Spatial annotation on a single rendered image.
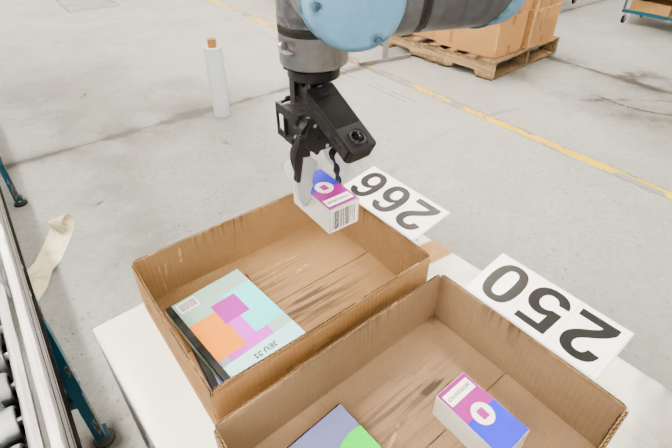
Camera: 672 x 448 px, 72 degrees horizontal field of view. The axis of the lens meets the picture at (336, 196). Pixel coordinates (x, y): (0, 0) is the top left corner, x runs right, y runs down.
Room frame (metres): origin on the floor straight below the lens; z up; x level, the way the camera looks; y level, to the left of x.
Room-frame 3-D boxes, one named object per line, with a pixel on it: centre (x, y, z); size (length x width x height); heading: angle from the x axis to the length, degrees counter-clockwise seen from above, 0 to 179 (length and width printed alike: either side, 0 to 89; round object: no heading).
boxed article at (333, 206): (0.59, 0.02, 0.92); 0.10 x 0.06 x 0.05; 36
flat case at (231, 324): (0.47, 0.16, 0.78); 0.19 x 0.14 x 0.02; 43
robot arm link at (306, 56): (0.60, 0.03, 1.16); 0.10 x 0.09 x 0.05; 126
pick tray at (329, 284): (0.54, 0.08, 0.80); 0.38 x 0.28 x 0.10; 128
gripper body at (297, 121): (0.61, 0.03, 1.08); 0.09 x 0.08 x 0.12; 36
